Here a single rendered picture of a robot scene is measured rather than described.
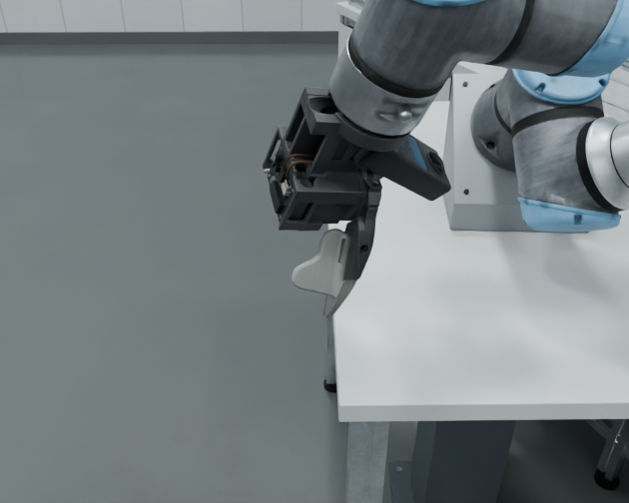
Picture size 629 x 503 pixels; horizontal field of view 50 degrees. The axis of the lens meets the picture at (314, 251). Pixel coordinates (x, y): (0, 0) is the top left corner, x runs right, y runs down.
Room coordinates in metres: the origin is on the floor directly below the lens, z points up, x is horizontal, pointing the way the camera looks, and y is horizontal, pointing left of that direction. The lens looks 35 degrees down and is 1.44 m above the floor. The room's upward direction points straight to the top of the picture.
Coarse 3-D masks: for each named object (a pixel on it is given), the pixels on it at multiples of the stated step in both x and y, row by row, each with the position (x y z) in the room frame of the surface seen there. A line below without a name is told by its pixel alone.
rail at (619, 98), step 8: (624, 64) 1.38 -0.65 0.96; (616, 72) 1.36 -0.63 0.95; (624, 72) 1.34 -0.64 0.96; (616, 80) 1.36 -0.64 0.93; (624, 80) 1.34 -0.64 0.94; (608, 88) 1.37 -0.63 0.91; (616, 88) 1.35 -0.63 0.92; (624, 88) 1.33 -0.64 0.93; (608, 96) 1.36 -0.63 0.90; (616, 96) 1.34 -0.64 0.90; (624, 96) 1.33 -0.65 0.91; (608, 104) 1.36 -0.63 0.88; (616, 104) 1.35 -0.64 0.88; (624, 104) 1.32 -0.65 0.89; (608, 112) 1.35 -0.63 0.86; (616, 112) 1.34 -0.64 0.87; (624, 112) 1.32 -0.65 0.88; (624, 120) 1.31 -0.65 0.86
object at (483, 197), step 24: (456, 96) 1.02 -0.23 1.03; (456, 120) 0.99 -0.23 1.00; (456, 144) 0.96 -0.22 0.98; (456, 168) 0.93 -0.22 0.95; (480, 168) 0.93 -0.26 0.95; (456, 192) 0.91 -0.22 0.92; (480, 192) 0.90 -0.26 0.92; (504, 192) 0.90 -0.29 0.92; (456, 216) 0.89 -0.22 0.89; (480, 216) 0.89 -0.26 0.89; (504, 216) 0.89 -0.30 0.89
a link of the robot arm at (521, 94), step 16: (512, 80) 0.84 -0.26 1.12; (528, 80) 0.80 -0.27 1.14; (544, 80) 0.80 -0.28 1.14; (560, 80) 0.80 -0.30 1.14; (576, 80) 0.79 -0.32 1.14; (592, 80) 0.79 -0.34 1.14; (608, 80) 0.80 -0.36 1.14; (496, 96) 0.91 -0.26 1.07; (512, 96) 0.84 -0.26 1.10; (528, 96) 0.81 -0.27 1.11; (544, 96) 0.79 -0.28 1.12; (560, 96) 0.78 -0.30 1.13; (576, 96) 0.78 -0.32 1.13; (592, 96) 0.78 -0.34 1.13; (512, 112) 0.83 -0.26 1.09; (528, 112) 0.80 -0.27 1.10; (544, 112) 0.79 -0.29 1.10; (560, 112) 0.78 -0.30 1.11; (576, 112) 0.78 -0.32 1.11; (592, 112) 0.78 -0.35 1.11; (512, 128) 0.82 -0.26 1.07
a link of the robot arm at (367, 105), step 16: (336, 64) 0.48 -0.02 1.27; (352, 64) 0.45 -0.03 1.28; (336, 80) 0.46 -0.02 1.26; (352, 80) 0.45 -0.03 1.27; (368, 80) 0.44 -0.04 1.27; (336, 96) 0.46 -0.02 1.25; (352, 96) 0.45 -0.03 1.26; (368, 96) 0.44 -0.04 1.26; (384, 96) 0.43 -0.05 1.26; (400, 96) 0.43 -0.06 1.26; (432, 96) 0.45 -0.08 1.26; (352, 112) 0.45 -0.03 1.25; (368, 112) 0.44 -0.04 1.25; (384, 112) 0.44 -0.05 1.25; (400, 112) 0.44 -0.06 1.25; (416, 112) 0.45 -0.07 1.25; (368, 128) 0.44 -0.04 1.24; (384, 128) 0.44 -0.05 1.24; (400, 128) 0.45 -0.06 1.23
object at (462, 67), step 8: (464, 64) 1.67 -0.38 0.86; (472, 64) 1.67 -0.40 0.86; (480, 64) 1.67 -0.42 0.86; (456, 72) 1.68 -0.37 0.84; (464, 72) 1.65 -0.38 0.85; (472, 72) 1.63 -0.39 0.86; (480, 72) 1.61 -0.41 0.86; (488, 72) 1.61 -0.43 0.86; (496, 72) 1.61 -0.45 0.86; (504, 72) 1.61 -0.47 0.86
